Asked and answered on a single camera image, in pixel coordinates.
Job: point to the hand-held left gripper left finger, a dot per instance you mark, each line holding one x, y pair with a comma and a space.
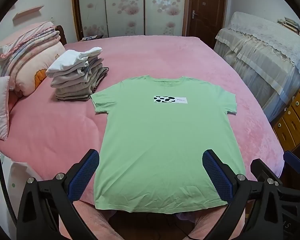
85, 175

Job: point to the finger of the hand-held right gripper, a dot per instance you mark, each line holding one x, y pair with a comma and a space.
293, 161
260, 167

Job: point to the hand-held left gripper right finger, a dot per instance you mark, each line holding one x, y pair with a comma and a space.
217, 177

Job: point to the green t-shirt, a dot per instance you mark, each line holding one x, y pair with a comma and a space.
165, 142

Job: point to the stack of folded clothes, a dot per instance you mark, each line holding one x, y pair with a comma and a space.
75, 85

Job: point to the wooden drawer cabinet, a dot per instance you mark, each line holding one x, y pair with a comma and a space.
292, 122

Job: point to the person's left leg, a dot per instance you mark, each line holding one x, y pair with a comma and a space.
95, 220

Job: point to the purple cloth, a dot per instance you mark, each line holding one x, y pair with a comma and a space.
185, 217

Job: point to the white dotted bed sheet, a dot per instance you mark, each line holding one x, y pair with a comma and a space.
12, 177

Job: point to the pink cartoon print quilt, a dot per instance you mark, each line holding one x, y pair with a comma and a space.
32, 65

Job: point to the pink bed blanket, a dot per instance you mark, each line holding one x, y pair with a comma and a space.
177, 55

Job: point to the bedside table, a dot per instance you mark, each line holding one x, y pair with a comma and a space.
90, 38

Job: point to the pile of books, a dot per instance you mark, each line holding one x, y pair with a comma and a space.
288, 23

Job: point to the folded striped blanket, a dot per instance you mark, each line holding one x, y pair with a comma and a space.
40, 42

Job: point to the dark wooden headboard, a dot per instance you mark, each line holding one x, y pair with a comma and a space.
62, 36

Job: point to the pink ruffled pillow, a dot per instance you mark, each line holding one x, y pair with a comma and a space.
22, 36

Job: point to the brown wooden door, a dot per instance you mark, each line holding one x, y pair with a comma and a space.
207, 17

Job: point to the floral sliding door wardrobe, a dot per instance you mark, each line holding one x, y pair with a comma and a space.
125, 5

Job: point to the pink wall shelf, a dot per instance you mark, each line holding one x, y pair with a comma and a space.
27, 12

